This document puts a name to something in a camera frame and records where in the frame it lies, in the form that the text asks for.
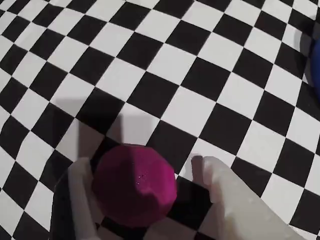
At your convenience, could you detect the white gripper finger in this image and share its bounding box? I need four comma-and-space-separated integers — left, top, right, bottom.
202, 156, 305, 240
67, 157, 101, 240

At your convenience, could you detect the black white checkered mat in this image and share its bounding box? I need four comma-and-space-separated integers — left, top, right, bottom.
0, 0, 320, 240

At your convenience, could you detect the blue round box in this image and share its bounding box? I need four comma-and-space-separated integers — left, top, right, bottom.
301, 24, 320, 98

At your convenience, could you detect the pink faceted ball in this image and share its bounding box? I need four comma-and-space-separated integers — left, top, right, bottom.
91, 143, 178, 228

